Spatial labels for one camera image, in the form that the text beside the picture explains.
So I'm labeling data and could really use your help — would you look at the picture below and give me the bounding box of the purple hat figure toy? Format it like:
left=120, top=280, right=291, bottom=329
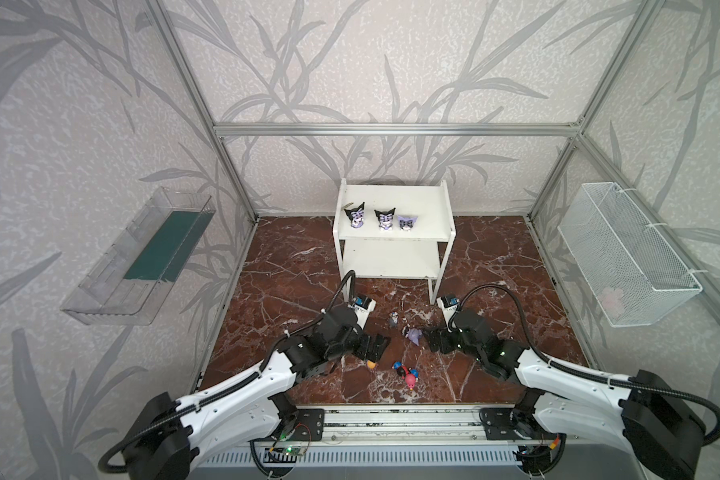
left=402, top=326, right=423, bottom=346

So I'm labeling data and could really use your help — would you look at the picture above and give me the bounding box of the white two-tier shelf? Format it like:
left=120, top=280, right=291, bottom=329
left=332, top=179, right=456, bottom=303

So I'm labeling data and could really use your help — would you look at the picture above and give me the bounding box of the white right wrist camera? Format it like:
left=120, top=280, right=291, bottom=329
left=436, top=294, right=460, bottom=326

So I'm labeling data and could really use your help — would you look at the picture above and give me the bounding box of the black purple figure toy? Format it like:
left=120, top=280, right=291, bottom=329
left=344, top=202, right=365, bottom=229
left=374, top=208, right=396, bottom=231

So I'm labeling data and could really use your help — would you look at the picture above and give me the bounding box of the pink toy in basket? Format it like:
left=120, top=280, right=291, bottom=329
left=598, top=287, right=626, bottom=318

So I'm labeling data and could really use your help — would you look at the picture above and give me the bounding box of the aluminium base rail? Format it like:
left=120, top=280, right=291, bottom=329
left=263, top=403, right=655, bottom=448

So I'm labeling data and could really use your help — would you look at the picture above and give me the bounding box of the pink red blue toy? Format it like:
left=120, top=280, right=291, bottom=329
left=398, top=366, right=419, bottom=390

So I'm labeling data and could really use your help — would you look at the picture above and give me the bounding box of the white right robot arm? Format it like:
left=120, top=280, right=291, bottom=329
left=424, top=286, right=720, bottom=479

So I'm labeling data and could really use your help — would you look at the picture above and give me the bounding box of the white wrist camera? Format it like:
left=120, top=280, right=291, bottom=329
left=436, top=294, right=460, bottom=326
left=350, top=295, right=376, bottom=329

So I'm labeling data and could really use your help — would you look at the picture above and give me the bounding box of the clear plastic wall bin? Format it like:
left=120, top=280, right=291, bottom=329
left=61, top=187, right=216, bottom=326

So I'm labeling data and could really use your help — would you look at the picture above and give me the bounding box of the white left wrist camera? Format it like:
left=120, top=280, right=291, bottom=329
left=350, top=295, right=376, bottom=329

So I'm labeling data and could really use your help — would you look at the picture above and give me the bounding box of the aluminium frame horizontal bar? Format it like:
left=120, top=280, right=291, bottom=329
left=213, top=122, right=578, bottom=138

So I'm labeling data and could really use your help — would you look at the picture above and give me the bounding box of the red black blue toy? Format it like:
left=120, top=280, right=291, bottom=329
left=393, top=362, right=406, bottom=376

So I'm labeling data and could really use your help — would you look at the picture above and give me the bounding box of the white wire mesh basket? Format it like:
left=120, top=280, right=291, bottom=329
left=558, top=182, right=703, bottom=328

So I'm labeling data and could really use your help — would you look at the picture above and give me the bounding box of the purple winged figure toy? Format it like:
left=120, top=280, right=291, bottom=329
left=397, top=215, right=418, bottom=231

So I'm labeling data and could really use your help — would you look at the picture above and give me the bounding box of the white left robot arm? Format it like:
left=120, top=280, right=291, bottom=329
left=97, top=270, right=389, bottom=479

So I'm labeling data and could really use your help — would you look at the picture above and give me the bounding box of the grey blue penguin toy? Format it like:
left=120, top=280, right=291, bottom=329
left=387, top=312, right=398, bottom=329

